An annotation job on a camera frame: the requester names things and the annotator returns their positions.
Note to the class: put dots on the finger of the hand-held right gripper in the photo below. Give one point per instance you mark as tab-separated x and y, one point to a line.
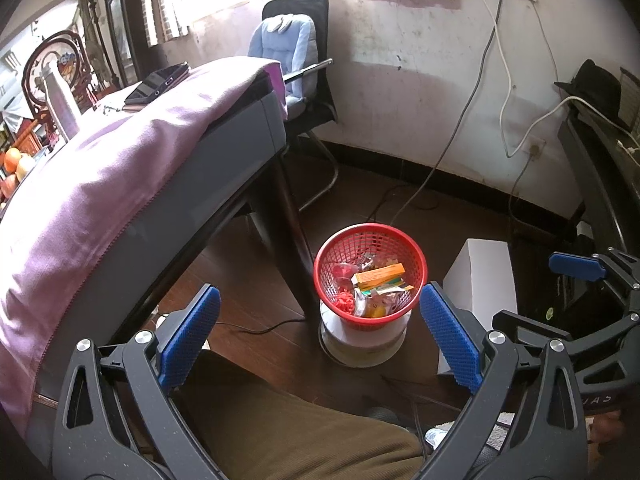
575	265
530	329

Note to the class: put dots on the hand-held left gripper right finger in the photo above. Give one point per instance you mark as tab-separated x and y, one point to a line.
450	340

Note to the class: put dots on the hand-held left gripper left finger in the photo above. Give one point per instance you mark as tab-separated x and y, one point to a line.
192	335

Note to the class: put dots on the yellow foam fruit net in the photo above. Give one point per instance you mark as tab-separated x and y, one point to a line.
377	311

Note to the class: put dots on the orange cardboard box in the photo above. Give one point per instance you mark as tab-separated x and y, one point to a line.
380	275

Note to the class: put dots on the red foam fruit net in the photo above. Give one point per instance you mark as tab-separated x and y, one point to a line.
345	302

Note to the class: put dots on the red jelly cup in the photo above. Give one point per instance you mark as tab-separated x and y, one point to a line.
344	272

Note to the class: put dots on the red plastic basket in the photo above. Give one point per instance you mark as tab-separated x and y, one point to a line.
330	260

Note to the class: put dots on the white box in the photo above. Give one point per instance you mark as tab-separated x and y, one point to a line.
480	280

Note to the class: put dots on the white round container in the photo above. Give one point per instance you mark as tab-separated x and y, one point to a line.
365	350

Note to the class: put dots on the grey table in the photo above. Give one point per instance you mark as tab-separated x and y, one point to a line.
175	220

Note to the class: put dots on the person's leg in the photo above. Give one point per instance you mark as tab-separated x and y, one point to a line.
300	430

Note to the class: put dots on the purple tablecloth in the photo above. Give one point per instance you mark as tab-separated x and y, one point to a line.
100	185

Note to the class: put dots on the black hat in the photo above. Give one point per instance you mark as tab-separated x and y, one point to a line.
597	85

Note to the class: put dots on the yellow-green apple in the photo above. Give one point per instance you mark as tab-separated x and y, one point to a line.
26	167

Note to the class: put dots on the red apple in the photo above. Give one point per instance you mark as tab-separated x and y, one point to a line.
7	186

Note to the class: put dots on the orange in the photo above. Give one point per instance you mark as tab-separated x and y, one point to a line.
12	160

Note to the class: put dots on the black tablet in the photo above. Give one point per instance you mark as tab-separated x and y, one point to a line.
152	85

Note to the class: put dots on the steel water bottle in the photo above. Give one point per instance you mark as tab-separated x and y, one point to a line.
62	110

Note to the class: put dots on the blue seat cushion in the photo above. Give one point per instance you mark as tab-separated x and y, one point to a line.
285	50

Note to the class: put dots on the decorative painted plate on stand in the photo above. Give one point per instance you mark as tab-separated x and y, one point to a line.
65	55

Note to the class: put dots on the dark wooden cabinet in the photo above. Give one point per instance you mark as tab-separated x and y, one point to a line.
122	20

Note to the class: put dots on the checked window curtain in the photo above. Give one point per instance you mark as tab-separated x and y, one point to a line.
162	5

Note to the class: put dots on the black office chair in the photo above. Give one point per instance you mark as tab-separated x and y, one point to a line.
300	10

